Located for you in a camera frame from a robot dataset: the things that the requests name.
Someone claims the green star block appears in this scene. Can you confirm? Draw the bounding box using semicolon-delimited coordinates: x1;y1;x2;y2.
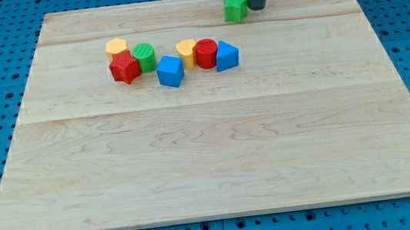
223;0;248;24

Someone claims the red star block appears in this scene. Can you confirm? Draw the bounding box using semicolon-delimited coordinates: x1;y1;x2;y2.
109;50;142;84

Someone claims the blue cube block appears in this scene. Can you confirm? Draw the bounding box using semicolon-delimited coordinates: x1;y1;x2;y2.
156;55;184;88

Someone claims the blue triangle block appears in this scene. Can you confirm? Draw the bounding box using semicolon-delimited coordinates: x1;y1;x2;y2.
216;40;239;72

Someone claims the red cylinder block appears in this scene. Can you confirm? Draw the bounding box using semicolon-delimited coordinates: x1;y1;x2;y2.
195;38;218;69

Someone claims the light wooden board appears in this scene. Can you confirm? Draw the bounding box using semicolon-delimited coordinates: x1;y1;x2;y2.
0;0;410;230

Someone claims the yellow heart block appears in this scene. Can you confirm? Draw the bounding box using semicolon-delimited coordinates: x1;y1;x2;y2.
175;38;197;70

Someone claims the green cylinder block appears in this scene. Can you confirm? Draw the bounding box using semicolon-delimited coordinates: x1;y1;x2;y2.
132;42;158;73

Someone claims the yellow hexagon block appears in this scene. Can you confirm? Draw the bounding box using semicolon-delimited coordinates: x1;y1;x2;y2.
105;38;128;62

